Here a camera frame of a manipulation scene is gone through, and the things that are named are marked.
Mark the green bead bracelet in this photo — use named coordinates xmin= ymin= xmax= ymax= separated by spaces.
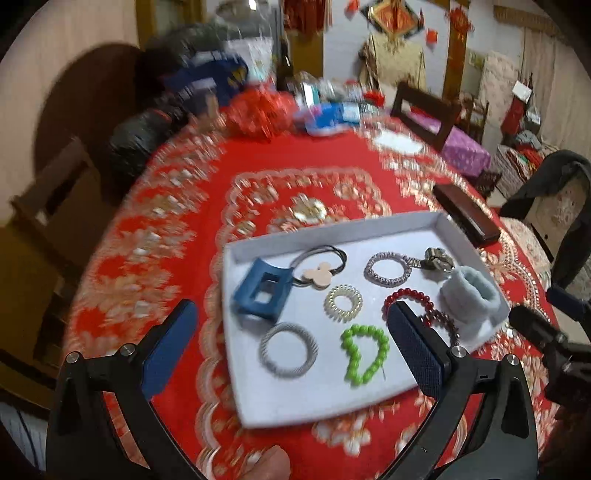
xmin=341 ymin=324 xmax=391 ymax=387

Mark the red bead bracelet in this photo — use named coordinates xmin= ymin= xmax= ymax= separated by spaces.
xmin=382 ymin=287 xmax=437 ymax=324

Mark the red hanging stocking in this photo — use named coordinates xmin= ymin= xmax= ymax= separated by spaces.
xmin=501 ymin=83 xmax=532 ymax=134

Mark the blue fabric bag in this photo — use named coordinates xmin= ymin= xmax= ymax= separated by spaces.
xmin=161 ymin=53 xmax=250 ymax=114

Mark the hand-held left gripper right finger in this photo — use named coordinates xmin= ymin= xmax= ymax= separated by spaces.
xmin=379 ymin=300 xmax=540 ymax=480

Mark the light wooden chair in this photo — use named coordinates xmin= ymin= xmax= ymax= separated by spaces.
xmin=0 ymin=138 xmax=107 ymax=398

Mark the purple wrapped box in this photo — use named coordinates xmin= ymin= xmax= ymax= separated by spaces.
xmin=441 ymin=127 xmax=492 ymax=176

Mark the silver braided hair tie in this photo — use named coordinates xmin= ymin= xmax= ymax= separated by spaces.
xmin=259 ymin=322 xmax=319 ymax=380

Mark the red plastic bag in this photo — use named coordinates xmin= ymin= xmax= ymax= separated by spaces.
xmin=226 ymin=88 xmax=296 ymax=139

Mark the red wall ornament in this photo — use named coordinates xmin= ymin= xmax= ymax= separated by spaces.
xmin=360 ymin=0 xmax=426 ymax=35

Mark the blue tissue pack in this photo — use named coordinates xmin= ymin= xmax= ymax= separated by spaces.
xmin=302 ymin=102 xmax=361 ymax=136

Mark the dark wooden chair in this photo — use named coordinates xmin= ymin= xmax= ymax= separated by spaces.
xmin=392 ymin=82 xmax=462 ymax=148

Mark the blue square hair claw clip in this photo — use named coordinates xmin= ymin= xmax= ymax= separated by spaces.
xmin=232 ymin=257 xmax=293 ymax=322

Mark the light grey fuzzy wristband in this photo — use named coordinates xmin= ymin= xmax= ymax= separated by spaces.
xmin=438 ymin=266 xmax=502 ymax=342

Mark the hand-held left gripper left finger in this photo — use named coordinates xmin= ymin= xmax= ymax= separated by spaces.
xmin=45 ymin=299 xmax=208 ymax=480

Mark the red floral tablecloth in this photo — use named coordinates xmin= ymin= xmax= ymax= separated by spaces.
xmin=62 ymin=115 xmax=573 ymax=480

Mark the silver rhinestone bracelet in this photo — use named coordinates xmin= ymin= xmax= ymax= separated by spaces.
xmin=364 ymin=251 xmax=414 ymax=288

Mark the chair with dark jacket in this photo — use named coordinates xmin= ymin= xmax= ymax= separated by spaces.
xmin=501 ymin=150 xmax=591 ymax=287

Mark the metal link watch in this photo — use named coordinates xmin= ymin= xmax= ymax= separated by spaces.
xmin=406 ymin=247 xmax=457 ymax=273

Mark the white cardboard tray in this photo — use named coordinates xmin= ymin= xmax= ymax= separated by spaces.
xmin=222 ymin=211 xmax=512 ymax=430

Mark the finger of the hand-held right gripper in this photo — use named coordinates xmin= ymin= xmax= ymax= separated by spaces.
xmin=547 ymin=284 xmax=591 ymax=319
xmin=508 ymin=305 xmax=571 ymax=356

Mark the dark bead bracelet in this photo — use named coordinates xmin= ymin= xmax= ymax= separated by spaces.
xmin=418 ymin=308 xmax=461 ymax=344

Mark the white paper sheet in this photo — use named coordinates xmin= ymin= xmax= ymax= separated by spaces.
xmin=376 ymin=129 xmax=426 ymax=153

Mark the dark glass bottle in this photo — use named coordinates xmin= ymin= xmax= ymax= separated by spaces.
xmin=277 ymin=39 xmax=294 ymax=90

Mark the person's left hand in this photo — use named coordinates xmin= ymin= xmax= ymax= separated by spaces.
xmin=242 ymin=445 xmax=291 ymax=480

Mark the clear spiral hair tie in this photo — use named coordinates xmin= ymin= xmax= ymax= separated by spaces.
xmin=323 ymin=285 xmax=364 ymax=320

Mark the mouse charm black hair tie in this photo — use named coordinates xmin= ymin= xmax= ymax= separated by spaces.
xmin=290 ymin=246 xmax=352 ymax=289

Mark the dark brown long case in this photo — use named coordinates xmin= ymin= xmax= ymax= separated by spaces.
xmin=433 ymin=184 xmax=502 ymax=244

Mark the black plastic bag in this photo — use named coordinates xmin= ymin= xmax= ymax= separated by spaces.
xmin=110 ymin=108 xmax=190 ymax=160

